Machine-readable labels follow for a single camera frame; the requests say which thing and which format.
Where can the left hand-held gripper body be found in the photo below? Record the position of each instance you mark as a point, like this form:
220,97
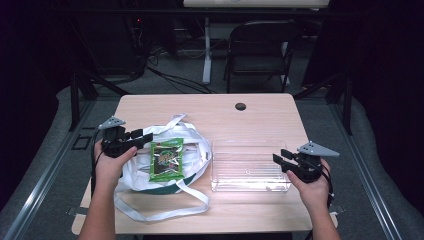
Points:
115,143

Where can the grey tape strip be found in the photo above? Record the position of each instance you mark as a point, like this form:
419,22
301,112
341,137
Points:
76,210

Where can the green snack packet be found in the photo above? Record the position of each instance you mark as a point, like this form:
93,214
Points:
166,160

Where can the white tote bag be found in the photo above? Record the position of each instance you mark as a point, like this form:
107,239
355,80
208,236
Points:
195,150

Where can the clear plastic box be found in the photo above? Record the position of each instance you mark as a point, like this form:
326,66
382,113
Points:
248,170

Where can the black metal stand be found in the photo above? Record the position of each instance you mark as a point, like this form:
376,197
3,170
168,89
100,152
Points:
347,106
75,100

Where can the person's right hand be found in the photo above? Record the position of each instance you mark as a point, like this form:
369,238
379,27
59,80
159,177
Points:
315,195

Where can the white desk leg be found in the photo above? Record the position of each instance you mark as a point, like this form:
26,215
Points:
207,60

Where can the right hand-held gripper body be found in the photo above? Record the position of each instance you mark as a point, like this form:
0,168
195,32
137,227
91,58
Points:
308,166

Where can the aluminium floor rail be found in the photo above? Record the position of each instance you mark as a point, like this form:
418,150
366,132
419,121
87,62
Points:
43,186
373,186

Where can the person's left hand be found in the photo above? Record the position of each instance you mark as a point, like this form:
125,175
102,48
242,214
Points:
108,171

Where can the black folding chair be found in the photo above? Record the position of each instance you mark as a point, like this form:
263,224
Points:
260,50

